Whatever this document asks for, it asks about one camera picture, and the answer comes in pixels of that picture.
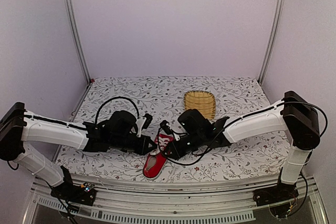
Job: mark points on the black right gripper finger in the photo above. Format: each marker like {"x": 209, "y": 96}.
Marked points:
{"x": 169, "y": 153}
{"x": 165, "y": 145}

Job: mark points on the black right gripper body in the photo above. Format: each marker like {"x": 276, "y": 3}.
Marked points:
{"x": 196, "y": 139}

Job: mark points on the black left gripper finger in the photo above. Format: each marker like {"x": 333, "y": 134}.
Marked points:
{"x": 152, "y": 152}
{"x": 150, "y": 144}

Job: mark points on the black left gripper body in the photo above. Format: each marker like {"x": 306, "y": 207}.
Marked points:
{"x": 119, "y": 143}

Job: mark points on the white shoelace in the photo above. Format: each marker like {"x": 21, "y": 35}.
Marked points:
{"x": 159, "y": 140}

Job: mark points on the red canvas sneaker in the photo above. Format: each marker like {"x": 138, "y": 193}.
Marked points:
{"x": 154, "y": 164}

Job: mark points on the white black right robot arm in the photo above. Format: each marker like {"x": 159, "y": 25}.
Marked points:
{"x": 292, "y": 114}

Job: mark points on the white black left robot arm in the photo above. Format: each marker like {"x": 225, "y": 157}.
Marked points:
{"x": 22, "y": 131}

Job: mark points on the woven bamboo tray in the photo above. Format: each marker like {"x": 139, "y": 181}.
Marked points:
{"x": 203, "y": 101}

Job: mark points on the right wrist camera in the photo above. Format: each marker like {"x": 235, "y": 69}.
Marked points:
{"x": 166, "y": 127}

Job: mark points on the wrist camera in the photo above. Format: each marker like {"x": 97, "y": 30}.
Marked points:
{"x": 143, "y": 123}
{"x": 166, "y": 127}

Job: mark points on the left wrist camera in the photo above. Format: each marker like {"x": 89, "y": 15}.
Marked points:
{"x": 143, "y": 123}

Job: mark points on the aluminium front rail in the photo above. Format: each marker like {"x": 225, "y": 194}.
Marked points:
{"x": 231, "y": 201}

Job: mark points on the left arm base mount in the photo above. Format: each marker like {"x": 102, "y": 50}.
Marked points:
{"x": 83, "y": 195}

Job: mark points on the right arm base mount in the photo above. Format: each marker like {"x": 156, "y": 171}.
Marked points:
{"x": 280, "y": 198}

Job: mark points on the left aluminium frame post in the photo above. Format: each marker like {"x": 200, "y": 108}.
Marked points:
{"x": 76, "y": 38}

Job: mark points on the aluminium frame post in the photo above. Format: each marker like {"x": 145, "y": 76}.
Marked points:
{"x": 271, "y": 41}
{"x": 76, "y": 38}

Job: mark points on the right aluminium frame post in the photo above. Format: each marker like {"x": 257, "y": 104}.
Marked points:
{"x": 271, "y": 41}

